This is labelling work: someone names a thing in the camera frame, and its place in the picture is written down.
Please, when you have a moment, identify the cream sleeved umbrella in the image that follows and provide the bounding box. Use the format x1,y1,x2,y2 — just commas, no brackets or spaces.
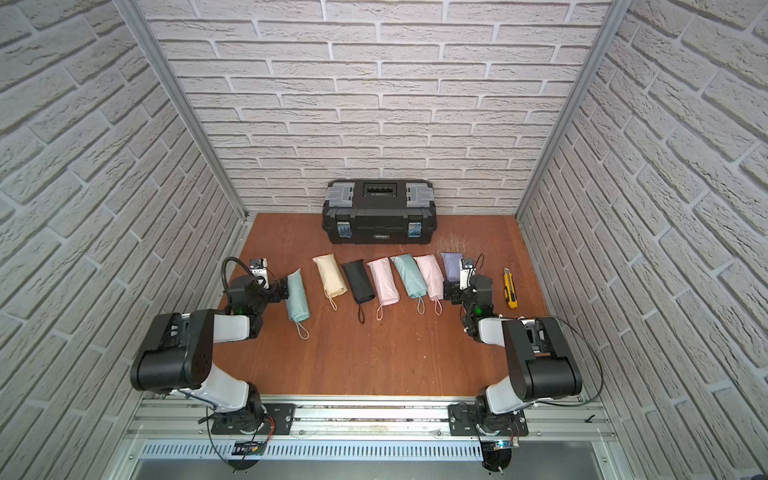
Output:
313,253,348,311

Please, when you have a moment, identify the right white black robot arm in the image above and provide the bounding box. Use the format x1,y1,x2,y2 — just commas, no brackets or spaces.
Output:
444,275,582,436

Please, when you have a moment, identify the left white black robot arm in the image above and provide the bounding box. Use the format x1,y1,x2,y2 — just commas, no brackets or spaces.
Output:
129,257,304,435

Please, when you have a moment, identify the light pink sleeved umbrella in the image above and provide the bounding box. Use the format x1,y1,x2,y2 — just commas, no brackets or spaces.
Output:
414,254,444,316

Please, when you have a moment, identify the lavender sleeved umbrella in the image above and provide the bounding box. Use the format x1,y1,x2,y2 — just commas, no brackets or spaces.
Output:
441,252,463,282

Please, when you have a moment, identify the mint green sleeved umbrella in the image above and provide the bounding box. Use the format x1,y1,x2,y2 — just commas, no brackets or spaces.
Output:
390,253,427,315

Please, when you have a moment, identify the yellow utility knife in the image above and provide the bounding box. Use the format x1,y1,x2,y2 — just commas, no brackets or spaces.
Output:
503,268,518,310

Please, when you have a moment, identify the black sleeved umbrella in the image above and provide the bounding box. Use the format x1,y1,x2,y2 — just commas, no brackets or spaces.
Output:
342,259,376,324

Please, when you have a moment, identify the black plastic toolbox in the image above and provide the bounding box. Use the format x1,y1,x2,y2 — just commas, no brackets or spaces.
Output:
322,179,438,245

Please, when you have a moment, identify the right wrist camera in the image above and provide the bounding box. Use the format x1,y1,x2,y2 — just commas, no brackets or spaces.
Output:
459,258,475,290

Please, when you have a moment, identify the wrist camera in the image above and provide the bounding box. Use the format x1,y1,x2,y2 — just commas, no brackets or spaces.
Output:
459,258,475,290
249,258,270,289

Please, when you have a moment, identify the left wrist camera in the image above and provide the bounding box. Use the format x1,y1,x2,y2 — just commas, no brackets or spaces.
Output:
249,258,270,289

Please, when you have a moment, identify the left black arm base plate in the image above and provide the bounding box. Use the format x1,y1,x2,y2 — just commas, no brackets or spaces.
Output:
209,403,296,435

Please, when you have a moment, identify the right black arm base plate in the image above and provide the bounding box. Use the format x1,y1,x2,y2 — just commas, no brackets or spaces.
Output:
447,402,529,438

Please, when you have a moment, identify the aluminium mounting rail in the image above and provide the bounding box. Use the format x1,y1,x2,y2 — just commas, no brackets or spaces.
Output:
120,395,618,467

